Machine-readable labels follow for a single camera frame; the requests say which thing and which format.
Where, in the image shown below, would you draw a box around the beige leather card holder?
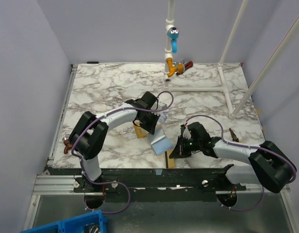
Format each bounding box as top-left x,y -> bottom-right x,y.
147,125 -> 174,157

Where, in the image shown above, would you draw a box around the gold card with magnetic stripe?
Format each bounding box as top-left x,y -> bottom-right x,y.
165,150 -> 175,169

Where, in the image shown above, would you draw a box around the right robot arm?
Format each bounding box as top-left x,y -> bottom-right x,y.
169,122 -> 297,193

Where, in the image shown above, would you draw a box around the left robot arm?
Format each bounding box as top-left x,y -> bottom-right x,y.
69,91 -> 160,192

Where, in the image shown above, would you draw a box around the gold card middle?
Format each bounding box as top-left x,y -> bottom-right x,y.
133,123 -> 148,139

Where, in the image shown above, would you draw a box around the silver VIP card top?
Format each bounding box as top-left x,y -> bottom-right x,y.
158,111 -> 168,124

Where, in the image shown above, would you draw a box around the orange pipe valve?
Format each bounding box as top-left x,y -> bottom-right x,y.
166,58 -> 185,78

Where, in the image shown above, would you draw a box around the red black pliers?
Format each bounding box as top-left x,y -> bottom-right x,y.
176,61 -> 193,76

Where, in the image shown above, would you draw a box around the brown faucet tap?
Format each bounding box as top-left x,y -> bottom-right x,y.
63,137 -> 73,154

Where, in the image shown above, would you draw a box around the blue pipe valve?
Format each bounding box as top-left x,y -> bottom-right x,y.
167,27 -> 179,53

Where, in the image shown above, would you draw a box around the blue plastic bin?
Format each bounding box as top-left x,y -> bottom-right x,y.
22,211 -> 108,233

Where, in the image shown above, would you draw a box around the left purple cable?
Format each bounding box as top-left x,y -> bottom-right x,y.
71,91 -> 175,215

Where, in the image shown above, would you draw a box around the purple cable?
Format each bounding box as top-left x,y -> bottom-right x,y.
71,91 -> 175,215
184,115 -> 298,212

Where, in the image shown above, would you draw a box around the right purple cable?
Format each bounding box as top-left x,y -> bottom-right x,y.
184,115 -> 298,212

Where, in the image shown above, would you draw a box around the yellow handled pliers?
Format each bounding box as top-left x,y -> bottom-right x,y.
229,128 -> 242,143

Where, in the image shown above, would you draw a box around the white PVC pipe frame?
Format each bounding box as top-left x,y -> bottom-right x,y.
160,0 -> 299,120

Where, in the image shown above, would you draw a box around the aluminium rail frame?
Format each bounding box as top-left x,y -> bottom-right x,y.
33,63 -> 297,233

